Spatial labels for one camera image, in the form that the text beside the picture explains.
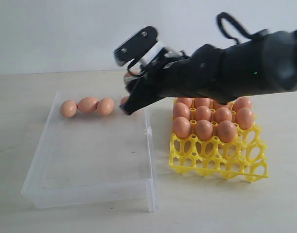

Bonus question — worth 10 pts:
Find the brown egg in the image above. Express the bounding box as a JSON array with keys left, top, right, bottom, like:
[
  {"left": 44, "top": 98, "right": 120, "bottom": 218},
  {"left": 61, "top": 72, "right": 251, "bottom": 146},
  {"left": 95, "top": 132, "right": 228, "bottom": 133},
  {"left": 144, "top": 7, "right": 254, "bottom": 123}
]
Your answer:
[
  {"left": 123, "top": 69, "right": 140, "bottom": 83},
  {"left": 194, "top": 119, "right": 213, "bottom": 141},
  {"left": 96, "top": 98, "right": 114, "bottom": 116},
  {"left": 176, "top": 98, "right": 192, "bottom": 108},
  {"left": 193, "top": 98, "right": 211, "bottom": 109},
  {"left": 60, "top": 100, "right": 77, "bottom": 118},
  {"left": 235, "top": 107, "right": 255, "bottom": 130},
  {"left": 232, "top": 97, "right": 253, "bottom": 112},
  {"left": 173, "top": 102, "right": 191, "bottom": 120},
  {"left": 213, "top": 100, "right": 231, "bottom": 110},
  {"left": 120, "top": 96, "right": 129, "bottom": 105},
  {"left": 213, "top": 107, "right": 232, "bottom": 124},
  {"left": 78, "top": 97, "right": 99, "bottom": 113},
  {"left": 194, "top": 105, "right": 212, "bottom": 121},
  {"left": 216, "top": 120, "right": 237, "bottom": 143},
  {"left": 173, "top": 116, "right": 192, "bottom": 138}
]

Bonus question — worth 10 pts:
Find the yellow plastic egg rack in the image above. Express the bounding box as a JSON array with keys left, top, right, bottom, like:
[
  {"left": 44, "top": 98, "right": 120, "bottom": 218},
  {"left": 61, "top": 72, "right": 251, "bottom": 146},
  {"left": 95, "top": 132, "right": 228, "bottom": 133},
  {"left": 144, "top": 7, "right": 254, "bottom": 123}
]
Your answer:
[{"left": 169, "top": 124, "right": 268, "bottom": 182}]

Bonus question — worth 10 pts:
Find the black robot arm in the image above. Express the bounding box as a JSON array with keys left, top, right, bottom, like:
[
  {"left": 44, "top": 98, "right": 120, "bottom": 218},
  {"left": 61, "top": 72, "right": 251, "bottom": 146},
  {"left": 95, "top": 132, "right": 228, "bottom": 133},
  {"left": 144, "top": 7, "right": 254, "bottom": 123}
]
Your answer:
[{"left": 120, "top": 30, "right": 297, "bottom": 115}]

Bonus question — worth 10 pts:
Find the clear plastic tray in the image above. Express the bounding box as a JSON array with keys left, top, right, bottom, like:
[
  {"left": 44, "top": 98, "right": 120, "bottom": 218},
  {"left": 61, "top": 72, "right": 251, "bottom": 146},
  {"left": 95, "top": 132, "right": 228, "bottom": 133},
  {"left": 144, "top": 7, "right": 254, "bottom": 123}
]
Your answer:
[{"left": 21, "top": 89, "right": 159, "bottom": 212}]

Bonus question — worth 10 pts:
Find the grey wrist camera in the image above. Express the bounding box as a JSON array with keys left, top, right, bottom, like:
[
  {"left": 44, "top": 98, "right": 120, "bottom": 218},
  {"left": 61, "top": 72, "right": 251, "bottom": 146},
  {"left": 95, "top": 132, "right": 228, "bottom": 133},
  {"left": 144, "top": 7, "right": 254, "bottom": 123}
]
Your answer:
[{"left": 113, "top": 26, "right": 182, "bottom": 67}]

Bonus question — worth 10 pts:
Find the black cable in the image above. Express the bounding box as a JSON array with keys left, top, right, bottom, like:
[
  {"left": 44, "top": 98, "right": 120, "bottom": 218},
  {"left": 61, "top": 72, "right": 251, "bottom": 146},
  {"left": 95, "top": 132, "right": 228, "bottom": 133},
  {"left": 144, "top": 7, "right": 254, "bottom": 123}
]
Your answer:
[{"left": 125, "top": 12, "right": 273, "bottom": 76}]

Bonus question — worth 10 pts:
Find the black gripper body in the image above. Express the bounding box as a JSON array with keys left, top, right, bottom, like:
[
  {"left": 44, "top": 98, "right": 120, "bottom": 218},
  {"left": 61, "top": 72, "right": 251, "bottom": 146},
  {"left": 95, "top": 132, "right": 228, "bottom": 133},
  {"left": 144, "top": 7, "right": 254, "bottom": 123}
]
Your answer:
[{"left": 126, "top": 52, "right": 226, "bottom": 104}]

